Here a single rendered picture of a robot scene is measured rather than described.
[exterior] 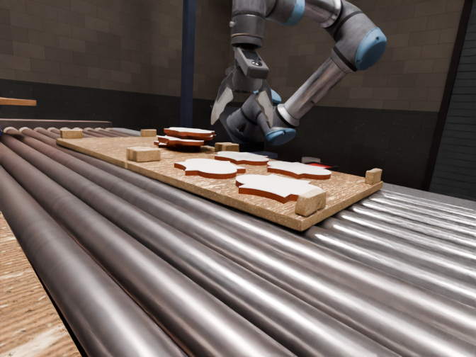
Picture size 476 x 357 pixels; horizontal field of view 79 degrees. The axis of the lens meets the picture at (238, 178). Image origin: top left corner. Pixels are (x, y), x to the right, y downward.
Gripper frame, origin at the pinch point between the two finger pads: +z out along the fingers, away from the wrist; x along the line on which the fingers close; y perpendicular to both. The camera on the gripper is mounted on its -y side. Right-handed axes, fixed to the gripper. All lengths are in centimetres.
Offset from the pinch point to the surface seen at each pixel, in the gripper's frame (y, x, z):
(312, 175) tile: -18.6, -9.2, 7.3
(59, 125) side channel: 84, 62, 9
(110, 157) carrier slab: 1.5, 29.9, 8.3
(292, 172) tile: -16.8, -5.7, 7.2
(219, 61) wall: 657, -136, -111
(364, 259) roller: -44.5, -0.9, 10.5
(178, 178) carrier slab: -18.6, 16.7, 8.0
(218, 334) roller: -52, 17, 10
